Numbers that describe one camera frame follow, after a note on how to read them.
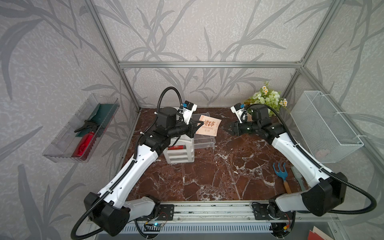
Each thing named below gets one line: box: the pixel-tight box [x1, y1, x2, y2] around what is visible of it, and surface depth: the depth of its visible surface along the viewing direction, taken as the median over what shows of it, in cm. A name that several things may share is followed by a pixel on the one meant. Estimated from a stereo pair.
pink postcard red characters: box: [195, 115, 222, 137], surface depth 73 cm
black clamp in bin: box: [74, 120, 100, 133], surface depth 67 cm
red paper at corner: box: [307, 229, 325, 240], surface depth 69 cm
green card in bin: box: [75, 103, 120, 138], surface depth 68 cm
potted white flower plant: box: [244, 81, 288, 117], surface depth 86 cm
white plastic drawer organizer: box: [163, 134, 195, 164], surface depth 82 cm
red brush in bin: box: [71, 131, 97, 161], surface depth 59 cm
